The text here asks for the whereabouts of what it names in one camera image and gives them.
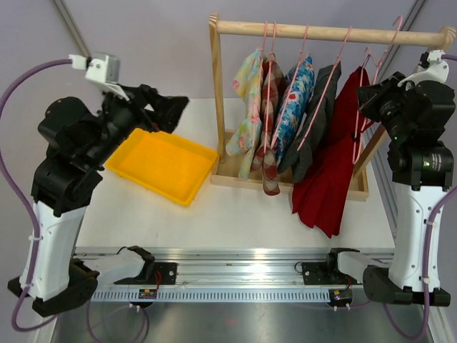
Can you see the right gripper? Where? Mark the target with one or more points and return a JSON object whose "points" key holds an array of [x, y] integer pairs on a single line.
{"points": [[372, 96]]}

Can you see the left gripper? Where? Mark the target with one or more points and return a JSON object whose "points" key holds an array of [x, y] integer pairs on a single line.
{"points": [[167, 111]]}

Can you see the red skirt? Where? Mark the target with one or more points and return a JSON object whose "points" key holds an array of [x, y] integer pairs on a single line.
{"points": [[319, 199]]}

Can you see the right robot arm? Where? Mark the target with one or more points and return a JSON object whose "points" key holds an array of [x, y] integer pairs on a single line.
{"points": [[414, 111]]}

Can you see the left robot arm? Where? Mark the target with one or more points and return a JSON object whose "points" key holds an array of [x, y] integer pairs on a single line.
{"points": [[79, 144]]}

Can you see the yellow plastic tray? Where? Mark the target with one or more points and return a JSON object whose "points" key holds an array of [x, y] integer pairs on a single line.
{"points": [[171, 166]]}

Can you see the blue floral garment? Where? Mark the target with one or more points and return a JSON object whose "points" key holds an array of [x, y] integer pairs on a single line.
{"points": [[300, 82]]}

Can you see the pastel floral garment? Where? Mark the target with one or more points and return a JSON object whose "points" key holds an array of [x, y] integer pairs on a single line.
{"points": [[247, 84]]}

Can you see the dark grey dotted garment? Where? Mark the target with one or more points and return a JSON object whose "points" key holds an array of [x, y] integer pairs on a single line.
{"points": [[301, 161]]}

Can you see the red plaid garment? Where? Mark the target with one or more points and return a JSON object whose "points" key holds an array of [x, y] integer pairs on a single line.
{"points": [[274, 85]]}

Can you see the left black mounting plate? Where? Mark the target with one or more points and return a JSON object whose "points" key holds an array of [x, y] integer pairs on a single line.
{"points": [[164, 272]]}

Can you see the black mounting plate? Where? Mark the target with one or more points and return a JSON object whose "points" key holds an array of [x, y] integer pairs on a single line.
{"points": [[164, 272], [320, 274]]}

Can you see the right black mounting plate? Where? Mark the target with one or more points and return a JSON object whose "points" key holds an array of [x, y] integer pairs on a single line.
{"points": [[320, 274]]}

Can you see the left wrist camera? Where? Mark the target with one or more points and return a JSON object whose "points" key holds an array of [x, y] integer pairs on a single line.
{"points": [[102, 70]]}

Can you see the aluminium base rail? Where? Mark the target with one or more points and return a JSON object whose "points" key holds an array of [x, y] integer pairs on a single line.
{"points": [[240, 275]]}

